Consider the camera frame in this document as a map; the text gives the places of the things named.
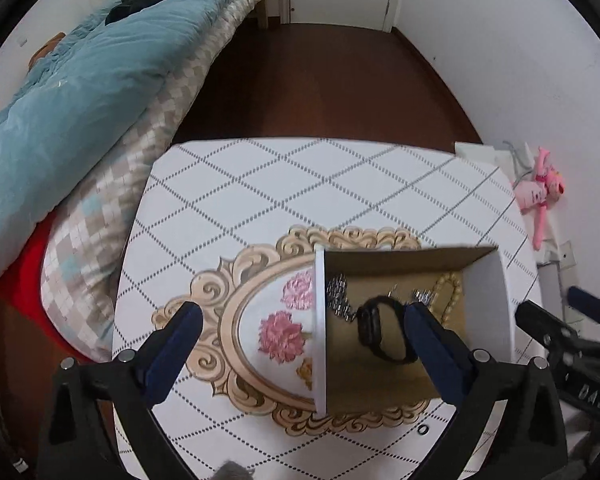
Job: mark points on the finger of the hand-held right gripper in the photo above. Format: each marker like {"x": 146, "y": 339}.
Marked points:
{"x": 541, "y": 321}
{"x": 591, "y": 305}

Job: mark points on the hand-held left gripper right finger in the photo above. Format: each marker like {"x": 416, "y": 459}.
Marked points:
{"x": 437, "y": 355}

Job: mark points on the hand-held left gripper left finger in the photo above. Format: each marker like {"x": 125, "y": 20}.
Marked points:
{"x": 172, "y": 355}

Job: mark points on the white cardboard box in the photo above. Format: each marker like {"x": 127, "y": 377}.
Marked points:
{"x": 485, "y": 305}

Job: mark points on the black smartwatch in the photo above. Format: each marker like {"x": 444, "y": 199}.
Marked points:
{"x": 369, "y": 327}

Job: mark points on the pink plush toy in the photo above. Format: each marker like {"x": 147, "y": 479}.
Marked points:
{"x": 542, "y": 182}

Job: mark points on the grey fuzzy object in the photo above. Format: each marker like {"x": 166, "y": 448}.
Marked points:
{"x": 234, "y": 472}

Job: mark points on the checkered bed sheet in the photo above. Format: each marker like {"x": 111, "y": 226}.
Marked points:
{"x": 87, "y": 252}

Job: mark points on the red cloth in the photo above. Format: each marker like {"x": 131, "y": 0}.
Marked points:
{"x": 25, "y": 280}

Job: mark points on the teal quilt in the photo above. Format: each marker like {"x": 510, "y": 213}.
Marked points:
{"x": 80, "y": 110}

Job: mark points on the brown wooden headboard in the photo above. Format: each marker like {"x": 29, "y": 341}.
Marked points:
{"x": 46, "y": 49}

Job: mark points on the wooden bed leg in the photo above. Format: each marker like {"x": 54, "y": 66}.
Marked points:
{"x": 262, "y": 12}

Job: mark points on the white wall socket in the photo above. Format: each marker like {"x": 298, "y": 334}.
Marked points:
{"x": 566, "y": 256}

